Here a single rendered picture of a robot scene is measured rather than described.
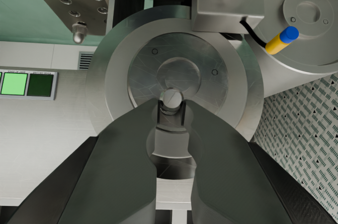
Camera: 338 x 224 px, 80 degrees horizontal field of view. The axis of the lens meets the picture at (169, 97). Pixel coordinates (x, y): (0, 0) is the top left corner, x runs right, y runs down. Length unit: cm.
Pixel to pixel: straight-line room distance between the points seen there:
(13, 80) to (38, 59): 286
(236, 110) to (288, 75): 7
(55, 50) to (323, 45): 331
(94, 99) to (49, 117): 39
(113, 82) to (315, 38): 18
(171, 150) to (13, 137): 48
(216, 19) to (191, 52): 3
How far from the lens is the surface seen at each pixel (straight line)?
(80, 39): 57
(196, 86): 15
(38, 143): 56
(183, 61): 16
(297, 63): 21
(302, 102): 33
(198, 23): 17
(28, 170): 58
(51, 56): 340
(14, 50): 369
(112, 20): 20
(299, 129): 33
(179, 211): 53
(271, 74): 22
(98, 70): 18
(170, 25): 18
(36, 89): 57
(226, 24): 17
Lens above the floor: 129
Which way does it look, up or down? 11 degrees down
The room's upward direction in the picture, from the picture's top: 178 degrees counter-clockwise
